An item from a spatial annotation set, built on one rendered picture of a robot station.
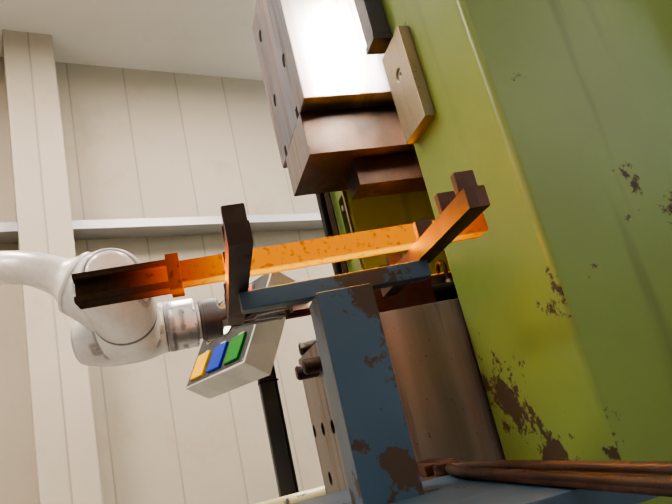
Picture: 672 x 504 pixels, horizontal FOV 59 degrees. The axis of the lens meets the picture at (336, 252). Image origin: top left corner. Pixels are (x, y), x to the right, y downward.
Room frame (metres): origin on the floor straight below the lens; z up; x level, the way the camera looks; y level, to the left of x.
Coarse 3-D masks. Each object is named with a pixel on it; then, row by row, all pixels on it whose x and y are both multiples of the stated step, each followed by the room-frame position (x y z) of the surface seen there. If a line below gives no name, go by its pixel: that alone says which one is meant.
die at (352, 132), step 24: (312, 120) 1.06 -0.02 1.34; (336, 120) 1.07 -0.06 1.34; (360, 120) 1.09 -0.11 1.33; (384, 120) 1.10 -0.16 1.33; (312, 144) 1.06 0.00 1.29; (336, 144) 1.07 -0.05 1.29; (360, 144) 1.08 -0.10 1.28; (384, 144) 1.10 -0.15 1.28; (408, 144) 1.12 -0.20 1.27; (288, 168) 1.24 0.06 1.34; (312, 168) 1.12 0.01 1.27; (336, 168) 1.15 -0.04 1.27; (312, 192) 1.25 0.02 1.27
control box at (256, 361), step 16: (256, 288) 1.56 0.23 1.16; (224, 336) 1.60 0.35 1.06; (256, 336) 1.47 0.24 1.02; (272, 336) 1.50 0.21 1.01; (256, 352) 1.46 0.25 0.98; (272, 352) 1.49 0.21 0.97; (224, 368) 1.51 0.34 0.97; (240, 368) 1.47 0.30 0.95; (256, 368) 1.46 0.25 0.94; (192, 384) 1.65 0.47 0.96; (208, 384) 1.62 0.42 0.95; (224, 384) 1.60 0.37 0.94; (240, 384) 1.57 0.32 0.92
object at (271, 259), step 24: (480, 216) 0.65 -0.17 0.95; (312, 240) 0.61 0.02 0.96; (336, 240) 0.61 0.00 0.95; (360, 240) 0.62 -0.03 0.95; (384, 240) 0.63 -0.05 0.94; (408, 240) 0.63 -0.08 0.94; (456, 240) 0.67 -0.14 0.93; (144, 264) 0.57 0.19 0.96; (168, 264) 0.56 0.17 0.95; (192, 264) 0.58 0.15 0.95; (216, 264) 0.58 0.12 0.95; (264, 264) 0.59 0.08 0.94; (288, 264) 0.60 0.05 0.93; (312, 264) 0.63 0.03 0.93; (96, 288) 0.56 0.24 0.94; (120, 288) 0.57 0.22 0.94; (144, 288) 0.56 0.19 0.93; (168, 288) 0.57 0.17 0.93
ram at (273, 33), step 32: (256, 0) 1.18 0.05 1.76; (288, 0) 1.01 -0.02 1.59; (320, 0) 1.03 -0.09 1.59; (352, 0) 1.05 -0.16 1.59; (256, 32) 1.25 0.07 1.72; (288, 32) 1.01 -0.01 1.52; (320, 32) 1.03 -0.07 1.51; (352, 32) 1.04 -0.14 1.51; (288, 64) 1.05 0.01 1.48; (320, 64) 1.02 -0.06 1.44; (352, 64) 1.04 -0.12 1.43; (288, 96) 1.10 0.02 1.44; (320, 96) 1.02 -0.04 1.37; (352, 96) 1.04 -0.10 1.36; (384, 96) 1.07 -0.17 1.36; (288, 128) 1.16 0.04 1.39
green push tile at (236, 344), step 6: (240, 336) 1.49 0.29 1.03; (234, 342) 1.51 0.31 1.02; (240, 342) 1.48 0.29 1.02; (228, 348) 1.52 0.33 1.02; (234, 348) 1.49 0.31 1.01; (240, 348) 1.47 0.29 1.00; (228, 354) 1.51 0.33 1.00; (234, 354) 1.48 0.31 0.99; (240, 354) 1.47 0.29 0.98; (228, 360) 1.49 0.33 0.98; (234, 360) 1.48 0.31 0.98
